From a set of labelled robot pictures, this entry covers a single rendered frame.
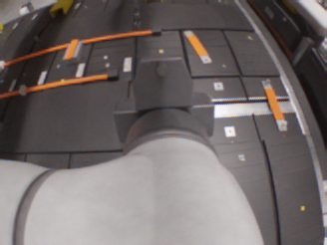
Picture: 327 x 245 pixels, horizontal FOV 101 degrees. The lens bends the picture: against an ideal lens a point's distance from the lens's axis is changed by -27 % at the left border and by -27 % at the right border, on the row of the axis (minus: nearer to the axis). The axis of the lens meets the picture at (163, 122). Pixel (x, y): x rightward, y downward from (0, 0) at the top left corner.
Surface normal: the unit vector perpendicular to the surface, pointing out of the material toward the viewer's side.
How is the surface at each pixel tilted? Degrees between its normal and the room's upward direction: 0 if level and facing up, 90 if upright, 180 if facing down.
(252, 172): 0
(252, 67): 0
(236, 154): 0
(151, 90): 55
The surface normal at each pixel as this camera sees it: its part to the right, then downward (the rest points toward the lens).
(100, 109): -0.04, -0.45
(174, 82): 0.03, 0.47
